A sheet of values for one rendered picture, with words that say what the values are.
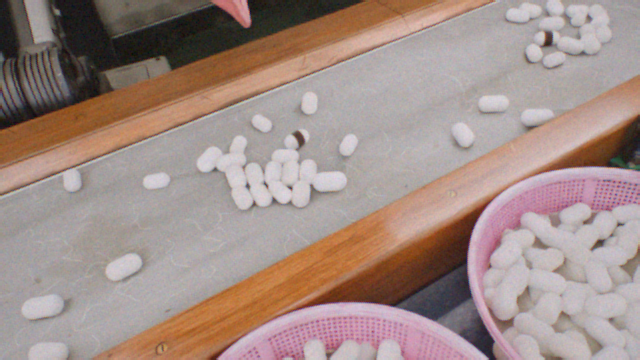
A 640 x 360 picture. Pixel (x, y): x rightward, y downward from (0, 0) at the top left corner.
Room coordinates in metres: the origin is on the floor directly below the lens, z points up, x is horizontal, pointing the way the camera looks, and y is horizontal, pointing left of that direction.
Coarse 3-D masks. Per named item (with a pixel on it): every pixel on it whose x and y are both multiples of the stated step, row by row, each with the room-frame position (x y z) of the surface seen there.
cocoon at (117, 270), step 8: (128, 256) 0.32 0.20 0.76; (136, 256) 0.32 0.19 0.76; (112, 264) 0.31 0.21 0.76; (120, 264) 0.31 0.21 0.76; (128, 264) 0.31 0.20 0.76; (136, 264) 0.31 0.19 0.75; (112, 272) 0.30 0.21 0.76; (120, 272) 0.30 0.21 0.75; (128, 272) 0.30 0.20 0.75; (112, 280) 0.30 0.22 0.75
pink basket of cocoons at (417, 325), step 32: (288, 320) 0.21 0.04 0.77; (320, 320) 0.22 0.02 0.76; (352, 320) 0.21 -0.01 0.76; (384, 320) 0.21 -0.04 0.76; (416, 320) 0.20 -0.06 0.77; (224, 352) 0.19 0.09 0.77; (256, 352) 0.20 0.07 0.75; (288, 352) 0.20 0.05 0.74; (416, 352) 0.19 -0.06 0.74; (448, 352) 0.18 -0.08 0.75
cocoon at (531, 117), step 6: (522, 114) 0.45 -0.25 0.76; (528, 114) 0.45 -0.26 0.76; (534, 114) 0.45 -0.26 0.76; (540, 114) 0.44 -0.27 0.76; (546, 114) 0.44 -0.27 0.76; (552, 114) 0.44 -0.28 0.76; (522, 120) 0.45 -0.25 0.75; (528, 120) 0.44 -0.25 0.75; (534, 120) 0.44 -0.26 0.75; (540, 120) 0.44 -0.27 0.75; (546, 120) 0.44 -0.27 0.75
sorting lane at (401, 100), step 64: (512, 0) 0.79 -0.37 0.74; (576, 0) 0.75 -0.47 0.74; (384, 64) 0.64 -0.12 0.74; (448, 64) 0.61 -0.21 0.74; (512, 64) 0.59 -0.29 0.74; (576, 64) 0.57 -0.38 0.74; (192, 128) 0.54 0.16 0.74; (256, 128) 0.52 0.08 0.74; (320, 128) 0.50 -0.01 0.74; (384, 128) 0.48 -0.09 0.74; (448, 128) 0.47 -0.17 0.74; (512, 128) 0.45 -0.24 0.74; (64, 192) 0.45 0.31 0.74; (128, 192) 0.43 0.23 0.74; (192, 192) 0.42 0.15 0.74; (320, 192) 0.39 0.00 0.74; (384, 192) 0.37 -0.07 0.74; (0, 256) 0.36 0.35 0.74; (64, 256) 0.34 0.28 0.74; (192, 256) 0.32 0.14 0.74; (256, 256) 0.31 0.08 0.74; (0, 320) 0.27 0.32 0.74; (64, 320) 0.26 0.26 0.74; (128, 320) 0.25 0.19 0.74
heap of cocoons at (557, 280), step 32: (544, 224) 0.29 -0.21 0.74; (576, 224) 0.30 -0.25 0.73; (608, 224) 0.28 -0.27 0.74; (512, 256) 0.26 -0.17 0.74; (544, 256) 0.26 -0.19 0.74; (576, 256) 0.25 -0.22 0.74; (608, 256) 0.25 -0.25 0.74; (512, 288) 0.23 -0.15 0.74; (544, 288) 0.23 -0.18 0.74; (576, 288) 0.22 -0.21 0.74; (608, 288) 0.22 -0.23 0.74; (512, 320) 0.21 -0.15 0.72; (544, 320) 0.20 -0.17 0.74; (576, 320) 0.20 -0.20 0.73; (608, 320) 0.20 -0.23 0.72; (544, 352) 0.18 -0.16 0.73; (576, 352) 0.17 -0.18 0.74; (608, 352) 0.16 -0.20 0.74
